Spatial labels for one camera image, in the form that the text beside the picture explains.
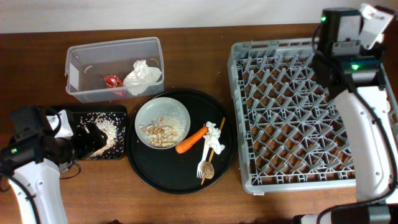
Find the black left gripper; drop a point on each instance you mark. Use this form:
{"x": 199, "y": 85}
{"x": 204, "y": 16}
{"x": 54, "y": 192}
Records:
{"x": 88, "y": 145}

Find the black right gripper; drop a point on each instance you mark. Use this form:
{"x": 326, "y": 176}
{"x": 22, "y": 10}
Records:
{"x": 370, "y": 46}

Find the red snack wrapper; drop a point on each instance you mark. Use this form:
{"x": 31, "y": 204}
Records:
{"x": 112, "y": 81}

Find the white tissue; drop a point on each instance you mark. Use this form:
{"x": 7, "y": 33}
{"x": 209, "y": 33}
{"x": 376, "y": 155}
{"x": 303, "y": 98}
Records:
{"x": 141, "y": 75}

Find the grey dishwasher rack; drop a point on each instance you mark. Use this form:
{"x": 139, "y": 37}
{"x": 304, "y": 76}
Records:
{"x": 291, "y": 136}

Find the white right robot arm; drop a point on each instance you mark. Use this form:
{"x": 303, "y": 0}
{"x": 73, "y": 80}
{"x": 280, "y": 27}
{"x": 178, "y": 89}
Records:
{"x": 358, "y": 86}

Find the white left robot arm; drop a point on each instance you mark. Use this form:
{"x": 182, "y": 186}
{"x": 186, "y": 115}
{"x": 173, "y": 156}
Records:
{"x": 32, "y": 165}

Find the clear plastic waste bin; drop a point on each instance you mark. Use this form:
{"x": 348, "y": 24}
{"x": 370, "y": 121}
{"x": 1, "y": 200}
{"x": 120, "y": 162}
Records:
{"x": 88, "y": 65}

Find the spilled rice pile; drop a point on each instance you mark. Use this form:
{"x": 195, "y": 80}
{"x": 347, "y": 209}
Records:
{"x": 113, "y": 124}

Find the black rectangular tray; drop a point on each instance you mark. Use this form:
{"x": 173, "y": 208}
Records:
{"x": 78, "y": 110}

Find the grey plate with food scraps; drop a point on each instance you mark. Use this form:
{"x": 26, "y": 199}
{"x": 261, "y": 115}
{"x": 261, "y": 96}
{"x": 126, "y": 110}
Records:
{"x": 162, "y": 123}

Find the round black serving tray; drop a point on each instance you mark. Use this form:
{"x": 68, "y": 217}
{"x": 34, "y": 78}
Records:
{"x": 168, "y": 171}

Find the orange carrot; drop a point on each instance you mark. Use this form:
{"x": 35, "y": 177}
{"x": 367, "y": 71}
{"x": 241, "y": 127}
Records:
{"x": 186, "y": 144}

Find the white plastic fork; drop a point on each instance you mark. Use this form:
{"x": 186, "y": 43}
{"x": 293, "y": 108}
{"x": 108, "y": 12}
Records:
{"x": 202, "y": 158}

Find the brown cookie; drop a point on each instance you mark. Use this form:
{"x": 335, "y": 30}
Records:
{"x": 208, "y": 170}

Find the crumpled white napkin on tray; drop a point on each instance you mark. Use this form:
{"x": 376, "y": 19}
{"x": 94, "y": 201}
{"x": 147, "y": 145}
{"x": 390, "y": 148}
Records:
{"x": 212, "y": 138}

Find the wooden chopstick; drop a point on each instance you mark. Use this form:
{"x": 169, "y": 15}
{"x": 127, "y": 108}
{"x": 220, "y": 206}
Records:
{"x": 211, "y": 152}

